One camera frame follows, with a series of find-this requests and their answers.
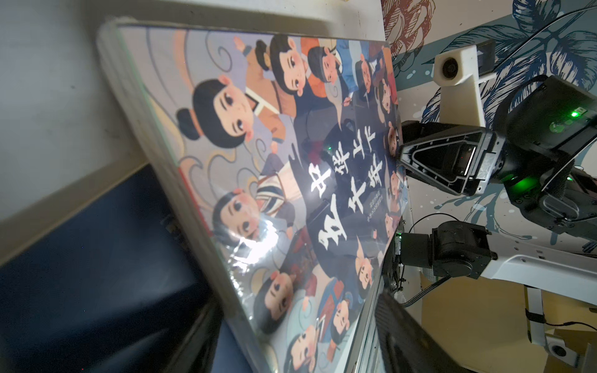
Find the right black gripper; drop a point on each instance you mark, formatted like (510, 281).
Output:
(454, 158)

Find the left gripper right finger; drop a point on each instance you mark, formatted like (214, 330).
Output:
(404, 344)

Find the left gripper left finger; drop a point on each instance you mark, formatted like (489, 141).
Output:
(196, 352)

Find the large illustrated colourful book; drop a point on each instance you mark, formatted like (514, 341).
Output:
(277, 153)

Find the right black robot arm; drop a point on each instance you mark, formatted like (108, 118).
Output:
(531, 152)

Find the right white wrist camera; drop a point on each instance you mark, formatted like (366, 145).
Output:
(459, 74)

